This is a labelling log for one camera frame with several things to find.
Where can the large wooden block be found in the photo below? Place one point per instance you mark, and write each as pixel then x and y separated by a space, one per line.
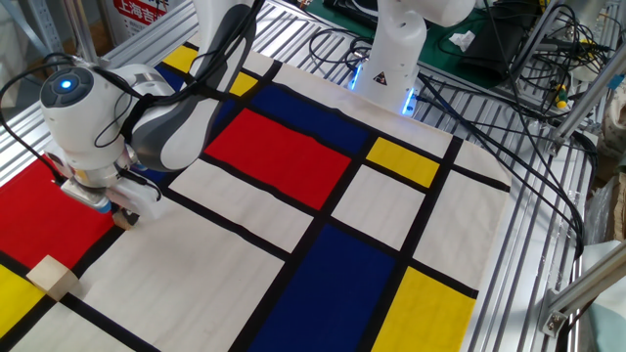
pixel 51 277

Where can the Mondrian pattern cloth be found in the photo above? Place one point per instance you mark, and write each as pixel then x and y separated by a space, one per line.
pixel 220 274

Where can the beige sack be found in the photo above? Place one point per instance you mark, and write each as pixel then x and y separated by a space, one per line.
pixel 615 122

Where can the long aluminium frame rail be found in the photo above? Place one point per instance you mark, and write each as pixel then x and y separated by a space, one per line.
pixel 10 151

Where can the red white sign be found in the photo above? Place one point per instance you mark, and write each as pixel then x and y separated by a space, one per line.
pixel 142 12

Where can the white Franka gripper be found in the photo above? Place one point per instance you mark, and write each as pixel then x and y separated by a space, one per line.
pixel 142 200

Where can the aluminium beam with bracket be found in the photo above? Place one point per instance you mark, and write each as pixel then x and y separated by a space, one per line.
pixel 587 283

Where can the black bag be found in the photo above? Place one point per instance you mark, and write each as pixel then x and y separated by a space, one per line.
pixel 489 54

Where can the crumpled white paper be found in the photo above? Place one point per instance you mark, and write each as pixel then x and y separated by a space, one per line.
pixel 462 40

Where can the slanted aluminium post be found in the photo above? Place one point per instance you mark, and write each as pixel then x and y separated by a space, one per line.
pixel 587 98

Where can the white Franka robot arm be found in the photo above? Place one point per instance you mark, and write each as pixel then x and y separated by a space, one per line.
pixel 78 127

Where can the white plastic sheet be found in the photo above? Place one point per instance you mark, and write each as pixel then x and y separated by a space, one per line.
pixel 10 49

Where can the black flat device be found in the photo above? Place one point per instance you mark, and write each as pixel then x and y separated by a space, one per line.
pixel 349 12

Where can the yellow green screwdriver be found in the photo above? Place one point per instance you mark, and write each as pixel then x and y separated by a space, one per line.
pixel 561 95

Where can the upright aluminium post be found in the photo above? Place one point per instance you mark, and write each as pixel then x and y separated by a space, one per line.
pixel 80 24

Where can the small wooden block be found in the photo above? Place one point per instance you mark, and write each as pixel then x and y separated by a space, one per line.
pixel 122 223

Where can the green mat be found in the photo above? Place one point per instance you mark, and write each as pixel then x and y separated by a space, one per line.
pixel 440 54

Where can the perforated grey metal upright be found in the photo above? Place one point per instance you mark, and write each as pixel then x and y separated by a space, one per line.
pixel 46 19

